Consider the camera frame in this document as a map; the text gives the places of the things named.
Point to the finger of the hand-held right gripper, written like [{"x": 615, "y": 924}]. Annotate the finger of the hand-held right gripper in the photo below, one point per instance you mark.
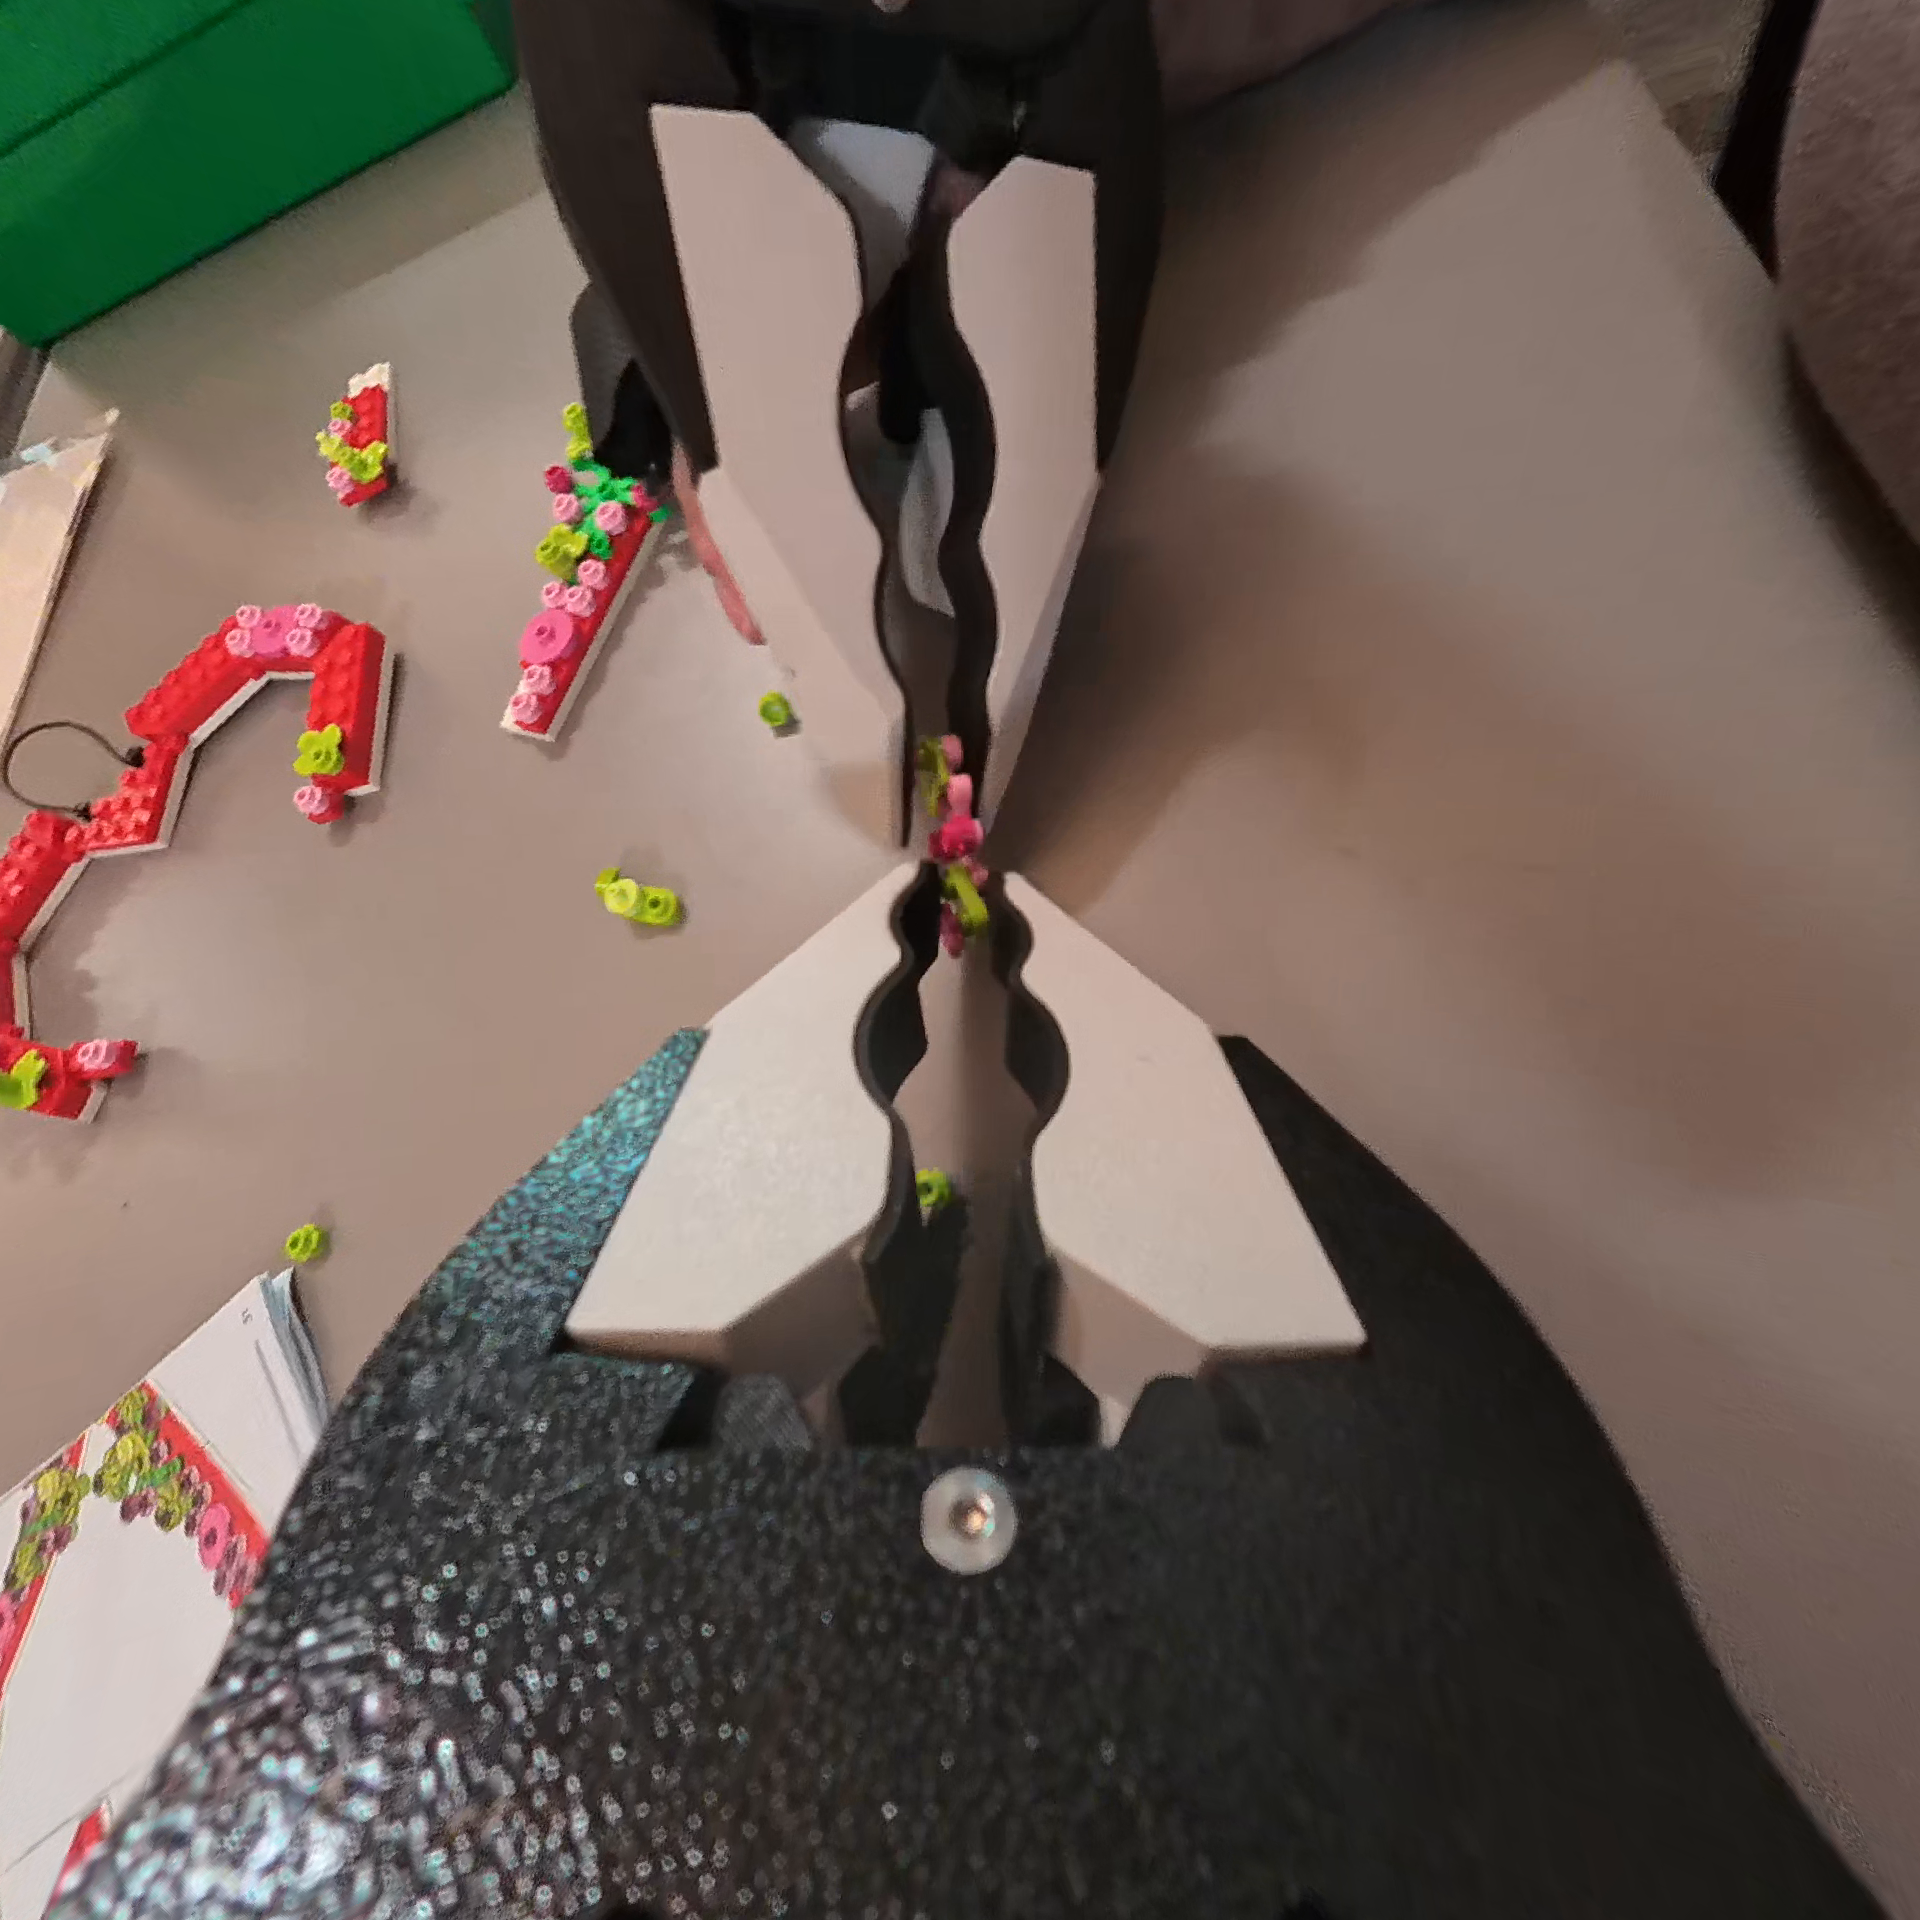
[
  {"x": 1043, "y": 376},
  {"x": 765, "y": 376}
]

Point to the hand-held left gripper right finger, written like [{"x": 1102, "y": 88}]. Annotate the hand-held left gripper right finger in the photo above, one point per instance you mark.
[{"x": 1184, "y": 1184}]

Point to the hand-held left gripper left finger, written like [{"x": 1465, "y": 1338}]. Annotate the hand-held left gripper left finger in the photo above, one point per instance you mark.
[{"x": 721, "y": 1184}]

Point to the short red flowered lego piece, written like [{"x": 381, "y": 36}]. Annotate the short red flowered lego piece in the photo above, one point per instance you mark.
[{"x": 365, "y": 421}]

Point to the pink lime lego flower cluster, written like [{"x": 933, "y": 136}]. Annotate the pink lime lego flower cluster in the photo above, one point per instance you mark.
[{"x": 957, "y": 838}]

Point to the red lego heart half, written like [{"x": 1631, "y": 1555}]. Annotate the red lego heart half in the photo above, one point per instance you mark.
[{"x": 194, "y": 690}]

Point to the lego instruction booklet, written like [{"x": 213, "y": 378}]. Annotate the lego instruction booklet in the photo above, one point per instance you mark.
[{"x": 135, "y": 1588}]

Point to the lime lego plate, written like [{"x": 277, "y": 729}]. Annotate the lime lego plate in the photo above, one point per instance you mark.
[{"x": 646, "y": 904}]

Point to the person's right hand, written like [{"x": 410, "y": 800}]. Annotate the person's right hand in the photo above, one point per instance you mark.
[{"x": 722, "y": 578}]

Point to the long red flowered brick strip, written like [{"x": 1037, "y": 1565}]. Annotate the long red flowered brick strip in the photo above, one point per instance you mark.
[{"x": 578, "y": 614}]

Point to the green plastic bin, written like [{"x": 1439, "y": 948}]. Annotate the green plastic bin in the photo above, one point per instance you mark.
[{"x": 181, "y": 148}]

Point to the clear plastic bag with papers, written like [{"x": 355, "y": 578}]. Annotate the clear plastic bag with papers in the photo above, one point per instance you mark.
[{"x": 38, "y": 570}]

